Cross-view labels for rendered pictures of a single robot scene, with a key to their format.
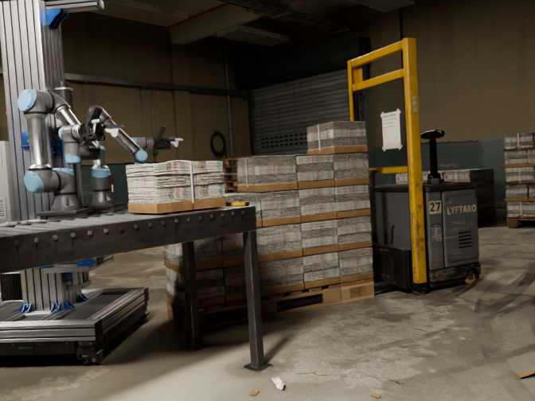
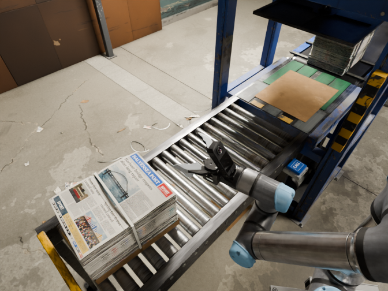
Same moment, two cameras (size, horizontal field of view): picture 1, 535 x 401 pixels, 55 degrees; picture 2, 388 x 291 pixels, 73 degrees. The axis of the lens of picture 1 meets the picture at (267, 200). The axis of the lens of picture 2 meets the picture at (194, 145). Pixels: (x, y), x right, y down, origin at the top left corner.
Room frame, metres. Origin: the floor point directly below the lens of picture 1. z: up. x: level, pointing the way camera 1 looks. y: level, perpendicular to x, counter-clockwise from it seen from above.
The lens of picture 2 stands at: (3.02, 0.74, 1.86)
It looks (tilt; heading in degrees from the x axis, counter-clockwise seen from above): 47 degrees down; 181
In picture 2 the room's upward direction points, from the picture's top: straight up
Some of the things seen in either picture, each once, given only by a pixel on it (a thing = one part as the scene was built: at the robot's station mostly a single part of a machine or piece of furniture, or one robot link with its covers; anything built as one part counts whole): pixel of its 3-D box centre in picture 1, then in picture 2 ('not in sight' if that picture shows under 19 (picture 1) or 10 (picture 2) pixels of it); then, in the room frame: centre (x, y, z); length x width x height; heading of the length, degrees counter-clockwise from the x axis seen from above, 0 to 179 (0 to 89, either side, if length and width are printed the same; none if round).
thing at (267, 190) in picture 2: (71, 133); (272, 193); (2.60, 0.96, 1.21); 0.11 x 0.08 x 0.09; 58
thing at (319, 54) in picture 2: not in sight; (340, 44); (1.08, 1.82, 0.93); 0.38 x 0.30 x 0.26; 136
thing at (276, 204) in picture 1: (252, 251); not in sight; (3.55, 0.12, 0.42); 1.17 x 0.39 x 0.83; 115
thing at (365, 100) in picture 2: not in sight; (356, 115); (2.06, 1.49, 1.05); 0.05 x 0.05 x 0.45; 46
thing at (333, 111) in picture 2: not in sight; (295, 96); (1.49, 1.43, 0.75); 0.70 x 0.65 x 0.10; 136
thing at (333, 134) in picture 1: (339, 210); not in sight; (3.86, -0.54, 0.65); 0.39 x 0.30 x 1.29; 25
